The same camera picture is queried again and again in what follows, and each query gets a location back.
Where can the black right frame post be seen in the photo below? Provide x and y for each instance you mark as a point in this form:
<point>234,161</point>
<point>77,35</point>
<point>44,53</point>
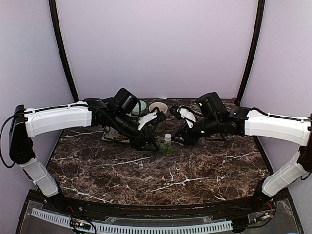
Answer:
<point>252,51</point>

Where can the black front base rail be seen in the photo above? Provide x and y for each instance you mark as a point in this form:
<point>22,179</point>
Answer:
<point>227,209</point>

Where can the floral square ceramic plate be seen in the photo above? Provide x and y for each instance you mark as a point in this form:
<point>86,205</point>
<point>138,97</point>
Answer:
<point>112,135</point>

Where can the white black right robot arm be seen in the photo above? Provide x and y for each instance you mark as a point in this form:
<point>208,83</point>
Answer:
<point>214,118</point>

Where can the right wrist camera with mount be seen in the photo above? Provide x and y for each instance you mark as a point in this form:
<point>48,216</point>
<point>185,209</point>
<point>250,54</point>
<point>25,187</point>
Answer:
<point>182,113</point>

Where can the beige printed ceramic mug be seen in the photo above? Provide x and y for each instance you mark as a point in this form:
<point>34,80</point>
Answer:
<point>159,106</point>

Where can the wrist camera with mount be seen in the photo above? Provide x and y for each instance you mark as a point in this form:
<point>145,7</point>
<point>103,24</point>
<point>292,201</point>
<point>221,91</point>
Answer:
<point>153,118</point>
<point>182,113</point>

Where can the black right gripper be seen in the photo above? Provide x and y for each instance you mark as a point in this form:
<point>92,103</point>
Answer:
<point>189,139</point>

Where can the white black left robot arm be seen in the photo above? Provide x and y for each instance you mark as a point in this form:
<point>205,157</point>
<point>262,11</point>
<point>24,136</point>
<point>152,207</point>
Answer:
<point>29,123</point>

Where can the white pill bottle orange label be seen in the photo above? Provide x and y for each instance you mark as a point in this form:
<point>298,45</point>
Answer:
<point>167,138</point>

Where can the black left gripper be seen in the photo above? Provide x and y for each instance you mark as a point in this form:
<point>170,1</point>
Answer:
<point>138,142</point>

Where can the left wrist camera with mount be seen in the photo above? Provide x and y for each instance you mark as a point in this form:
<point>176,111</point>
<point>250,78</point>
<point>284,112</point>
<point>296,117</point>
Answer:
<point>153,118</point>

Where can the white slotted cable duct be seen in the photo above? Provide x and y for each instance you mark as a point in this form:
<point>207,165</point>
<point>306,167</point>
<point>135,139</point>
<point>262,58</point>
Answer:
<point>114,225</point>

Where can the celadon ceramic bowl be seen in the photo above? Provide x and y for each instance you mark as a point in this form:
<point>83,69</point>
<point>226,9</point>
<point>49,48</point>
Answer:
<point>139,109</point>

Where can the green weekly pill organizer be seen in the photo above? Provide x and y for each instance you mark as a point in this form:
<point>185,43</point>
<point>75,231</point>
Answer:
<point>165,148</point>

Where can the black frame post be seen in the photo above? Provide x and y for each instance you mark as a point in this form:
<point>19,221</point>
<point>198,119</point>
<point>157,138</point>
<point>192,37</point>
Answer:
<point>61,49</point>
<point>252,51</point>

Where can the black left frame post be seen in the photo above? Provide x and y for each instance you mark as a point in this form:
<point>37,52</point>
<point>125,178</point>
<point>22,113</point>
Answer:
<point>61,49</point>

